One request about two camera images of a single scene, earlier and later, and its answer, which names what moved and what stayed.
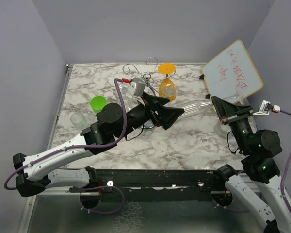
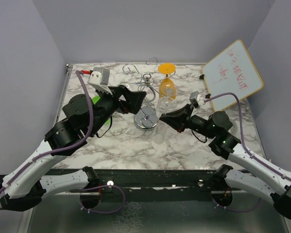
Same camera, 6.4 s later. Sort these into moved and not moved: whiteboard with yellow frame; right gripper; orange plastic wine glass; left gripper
Moved: right gripper; left gripper
Not moved: orange plastic wine glass; whiteboard with yellow frame
